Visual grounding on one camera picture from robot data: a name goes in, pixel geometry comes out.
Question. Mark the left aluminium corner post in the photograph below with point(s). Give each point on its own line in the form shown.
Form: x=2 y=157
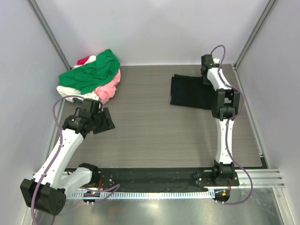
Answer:
x=48 y=31

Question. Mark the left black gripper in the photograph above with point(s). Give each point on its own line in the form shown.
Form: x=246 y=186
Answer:
x=108 y=124

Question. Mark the right aluminium corner post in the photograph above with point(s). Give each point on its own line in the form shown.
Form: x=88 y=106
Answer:
x=254 y=33

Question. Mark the white t shirt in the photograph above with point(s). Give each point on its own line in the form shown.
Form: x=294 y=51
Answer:
x=74 y=93

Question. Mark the pink t shirt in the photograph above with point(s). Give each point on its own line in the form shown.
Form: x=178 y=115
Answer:
x=107 y=91

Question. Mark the aluminium frame rail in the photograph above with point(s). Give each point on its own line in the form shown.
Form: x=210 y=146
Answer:
x=261 y=178

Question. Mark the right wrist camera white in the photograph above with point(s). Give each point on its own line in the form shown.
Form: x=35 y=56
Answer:
x=216 y=61

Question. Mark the black t shirt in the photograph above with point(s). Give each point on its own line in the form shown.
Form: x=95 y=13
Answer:
x=189 y=91

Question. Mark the white slotted cable duct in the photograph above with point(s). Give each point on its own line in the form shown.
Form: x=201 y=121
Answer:
x=84 y=195

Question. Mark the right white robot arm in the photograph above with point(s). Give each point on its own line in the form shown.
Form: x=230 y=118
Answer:
x=225 y=106

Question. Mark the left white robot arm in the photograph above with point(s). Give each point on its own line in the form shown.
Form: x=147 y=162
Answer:
x=47 y=190

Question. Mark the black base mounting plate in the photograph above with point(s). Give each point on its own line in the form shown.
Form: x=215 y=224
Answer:
x=161 y=180

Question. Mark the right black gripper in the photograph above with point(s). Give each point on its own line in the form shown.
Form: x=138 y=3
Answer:
x=206 y=82

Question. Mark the aluminium corner post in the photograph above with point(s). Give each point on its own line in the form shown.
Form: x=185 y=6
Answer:
x=48 y=31
x=254 y=33

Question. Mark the green t shirt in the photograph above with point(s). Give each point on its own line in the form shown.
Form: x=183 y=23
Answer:
x=88 y=77

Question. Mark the red t shirt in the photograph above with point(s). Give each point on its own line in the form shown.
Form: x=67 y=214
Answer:
x=83 y=61

